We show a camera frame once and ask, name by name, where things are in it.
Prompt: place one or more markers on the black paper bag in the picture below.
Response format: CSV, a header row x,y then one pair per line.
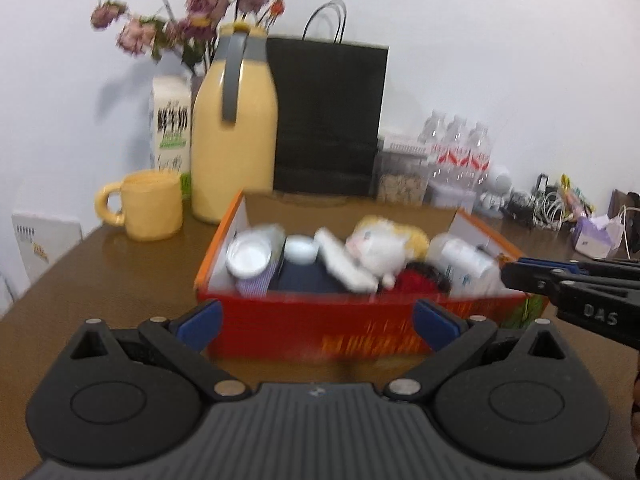
x,y
330,120

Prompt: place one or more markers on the brown paper bag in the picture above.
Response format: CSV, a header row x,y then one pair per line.
x,y
631,225

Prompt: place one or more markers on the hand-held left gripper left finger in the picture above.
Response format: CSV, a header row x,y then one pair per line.
x,y
202,321

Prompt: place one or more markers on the yellow thermos jug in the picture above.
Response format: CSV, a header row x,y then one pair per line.
x,y
235,150

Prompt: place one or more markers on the water bottle red label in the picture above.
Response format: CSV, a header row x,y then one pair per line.
x,y
457,149
478,155
436,145

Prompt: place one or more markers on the flat white box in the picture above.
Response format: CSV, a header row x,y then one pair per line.
x,y
405,144

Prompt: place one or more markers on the dried pink flowers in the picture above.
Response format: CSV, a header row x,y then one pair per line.
x,y
200,5

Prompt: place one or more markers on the colourful snack bag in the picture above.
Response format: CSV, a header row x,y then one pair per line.
x,y
577,197

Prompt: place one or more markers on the white flip cap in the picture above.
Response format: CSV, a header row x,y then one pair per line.
x,y
247,256

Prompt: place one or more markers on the white yellow plush toy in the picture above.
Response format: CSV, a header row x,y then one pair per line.
x,y
380,250

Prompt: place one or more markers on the white milk carton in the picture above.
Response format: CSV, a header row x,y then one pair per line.
x,y
172,130

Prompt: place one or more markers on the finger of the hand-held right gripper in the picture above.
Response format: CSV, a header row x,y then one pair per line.
x,y
545,263
530,280

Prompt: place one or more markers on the white desk calendar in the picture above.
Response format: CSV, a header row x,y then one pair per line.
x,y
45,250

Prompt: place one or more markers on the red cardboard box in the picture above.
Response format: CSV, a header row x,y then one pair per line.
x,y
320,325

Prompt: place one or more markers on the purple tissue pack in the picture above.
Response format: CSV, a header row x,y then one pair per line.
x,y
597,237

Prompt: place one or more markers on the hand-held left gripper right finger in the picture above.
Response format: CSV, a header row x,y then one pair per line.
x,y
435,322

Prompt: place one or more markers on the navy blue case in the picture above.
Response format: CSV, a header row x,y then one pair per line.
x,y
305,277

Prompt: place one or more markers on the grey tin box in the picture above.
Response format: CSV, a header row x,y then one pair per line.
x,y
452,197

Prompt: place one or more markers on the purple cloth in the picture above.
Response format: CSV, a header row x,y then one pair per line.
x,y
256,282

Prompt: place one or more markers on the white pill bottle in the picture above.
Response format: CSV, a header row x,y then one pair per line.
x,y
465,265

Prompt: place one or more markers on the white robot figure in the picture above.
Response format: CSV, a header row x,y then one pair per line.
x,y
495,190

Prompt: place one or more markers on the yellow mug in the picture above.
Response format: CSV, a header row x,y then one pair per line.
x,y
150,205

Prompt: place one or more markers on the clear container with nuts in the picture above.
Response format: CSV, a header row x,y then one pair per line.
x,y
400,185

